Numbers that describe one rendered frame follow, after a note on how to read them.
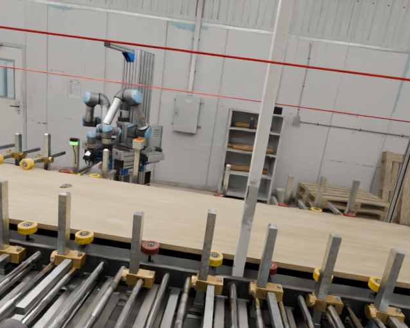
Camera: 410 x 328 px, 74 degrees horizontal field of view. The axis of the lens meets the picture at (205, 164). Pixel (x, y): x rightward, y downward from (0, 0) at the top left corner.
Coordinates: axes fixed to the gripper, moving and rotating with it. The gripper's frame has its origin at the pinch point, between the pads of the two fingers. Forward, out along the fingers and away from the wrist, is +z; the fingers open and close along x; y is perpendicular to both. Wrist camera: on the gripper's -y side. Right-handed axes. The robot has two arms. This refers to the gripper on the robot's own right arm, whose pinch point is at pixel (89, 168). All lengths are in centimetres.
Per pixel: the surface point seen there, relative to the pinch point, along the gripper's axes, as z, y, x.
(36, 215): -9, -119, -31
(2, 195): -29, -141, -32
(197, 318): 12, -145, -121
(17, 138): -27, -33, 45
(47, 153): -17.8, -32.9, 20.0
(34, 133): 24, 227, 216
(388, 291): -14, -142, -196
